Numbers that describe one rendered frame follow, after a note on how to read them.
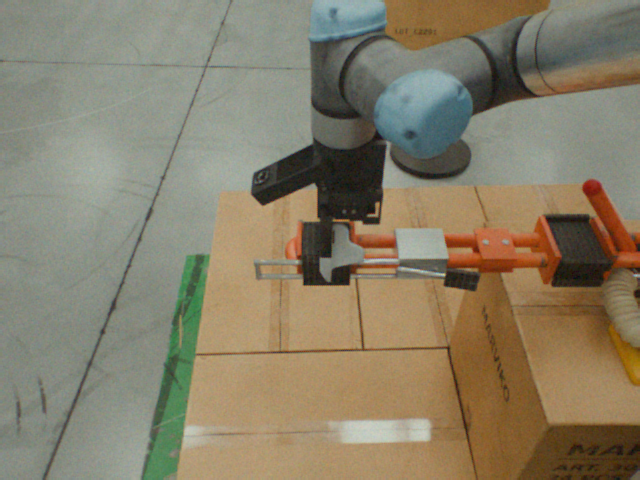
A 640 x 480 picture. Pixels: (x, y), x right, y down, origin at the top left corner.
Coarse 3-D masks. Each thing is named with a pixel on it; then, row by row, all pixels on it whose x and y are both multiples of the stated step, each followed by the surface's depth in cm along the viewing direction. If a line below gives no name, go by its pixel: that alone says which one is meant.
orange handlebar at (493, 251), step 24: (360, 240) 79; (384, 240) 79; (456, 240) 79; (480, 240) 78; (504, 240) 78; (528, 240) 79; (384, 264) 77; (456, 264) 77; (480, 264) 77; (504, 264) 77; (528, 264) 77; (624, 264) 77
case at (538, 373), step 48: (480, 288) 104; (528, 288) 90; (576, 288) 90; (480, 336) 105; (528, 336) 84; (576, 336) 84; (480, 384) 105; (528, 384) 81; (576, 384) 78; (624, 384) 78; (480, 432) 106; (528, 432) 81; (576, 432) 76; (624, 432) 76
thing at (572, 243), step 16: (544, 224) 78; (560, 224) 80; (576, 224) 80; (592, 224) 79; (544, 240) 78; (560, 240) 78; (576, 240) 78; (592, 240) 78; (608, 240) 76; (560, 256) 74; (576, 256) 76; (592, 256) 75; (608, 256) 75; (544, 272) 78; (560, 272) 76; (576, 272) 76; (592, 272) 76; (608, 272) 76
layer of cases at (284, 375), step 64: (384, 192) 170; (448, 192) 170; (512, 192) 170; (576, 192) 170; (256, 256) 151; (256, 320) 136; (320, 320) 136; (384, 320) 136; (448, 320) 136; (192, 384) 123; (256, 384) 123; (320, 384) 123; (384, 384) 123; (448, 384) 123; (192, 448) 113; (256, 448) 113; (320, 448) 113; (384, 448) 113; (448, 448) 113
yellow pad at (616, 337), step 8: (608, 328) 84; (616, 336) 82; (616, 344) 82; (624, 344) 81; (624, 352) 80; (632, 352) 80; (624, 360) 80; (632, 360) 79; (632, 368) 78; (632, 376) 78
